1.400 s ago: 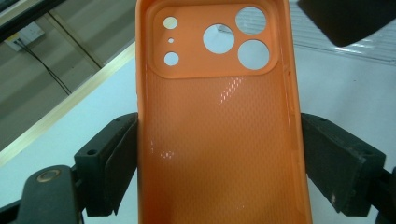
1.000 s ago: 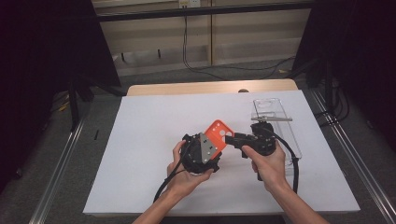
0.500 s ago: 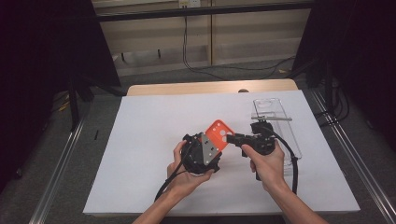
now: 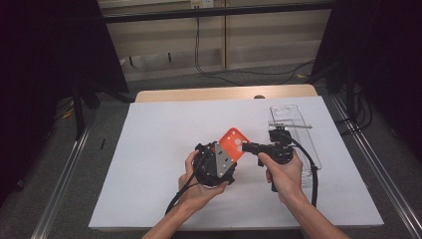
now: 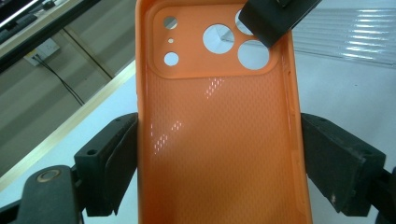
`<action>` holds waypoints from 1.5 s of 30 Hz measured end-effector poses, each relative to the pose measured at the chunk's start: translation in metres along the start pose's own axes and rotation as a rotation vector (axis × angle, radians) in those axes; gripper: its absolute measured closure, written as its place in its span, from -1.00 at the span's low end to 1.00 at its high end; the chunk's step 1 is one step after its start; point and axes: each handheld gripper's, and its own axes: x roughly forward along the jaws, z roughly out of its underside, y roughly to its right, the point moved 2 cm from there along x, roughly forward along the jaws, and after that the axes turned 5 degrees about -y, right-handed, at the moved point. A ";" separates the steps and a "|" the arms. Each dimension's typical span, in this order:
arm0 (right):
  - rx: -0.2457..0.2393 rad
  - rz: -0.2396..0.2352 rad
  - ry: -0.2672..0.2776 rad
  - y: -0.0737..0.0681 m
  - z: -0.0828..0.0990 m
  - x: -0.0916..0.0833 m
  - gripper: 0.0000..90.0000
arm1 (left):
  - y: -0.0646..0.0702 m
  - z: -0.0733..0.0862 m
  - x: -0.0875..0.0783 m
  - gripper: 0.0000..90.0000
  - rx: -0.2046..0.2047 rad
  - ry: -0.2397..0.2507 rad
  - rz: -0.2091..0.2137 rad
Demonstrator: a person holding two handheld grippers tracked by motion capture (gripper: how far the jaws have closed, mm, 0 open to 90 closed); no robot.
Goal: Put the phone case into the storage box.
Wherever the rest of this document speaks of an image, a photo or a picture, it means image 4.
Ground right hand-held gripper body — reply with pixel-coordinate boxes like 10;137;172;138
258;122;313;166

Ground white table sheet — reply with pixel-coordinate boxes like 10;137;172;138
89;96;385;230

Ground clear plastic box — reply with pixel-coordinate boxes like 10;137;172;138
268;104;322;187

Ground white wall socket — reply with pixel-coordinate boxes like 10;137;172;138
190;0;214;9

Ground black metal stand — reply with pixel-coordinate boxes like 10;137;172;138
344;63;358;121
71;79;101;140

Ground black power cable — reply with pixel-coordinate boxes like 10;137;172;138
193;8;240;87

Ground person's left hand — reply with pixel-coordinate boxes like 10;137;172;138
178;149;230;213

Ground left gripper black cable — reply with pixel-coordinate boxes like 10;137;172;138
164;155;200;216

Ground person's right hand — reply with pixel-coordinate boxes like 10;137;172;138
258;150;308;205

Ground black floor cable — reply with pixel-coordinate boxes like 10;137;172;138
228;59;317;87

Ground orange phone case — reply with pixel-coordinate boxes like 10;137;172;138
218;127;252;163

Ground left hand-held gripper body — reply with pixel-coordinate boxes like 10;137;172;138
192;140;238;188

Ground black curtain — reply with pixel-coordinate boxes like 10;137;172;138
312;0;422;160
0;0;130;200

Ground metal floor rail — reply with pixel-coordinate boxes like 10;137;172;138
31;125;93;239
331;96;422;239

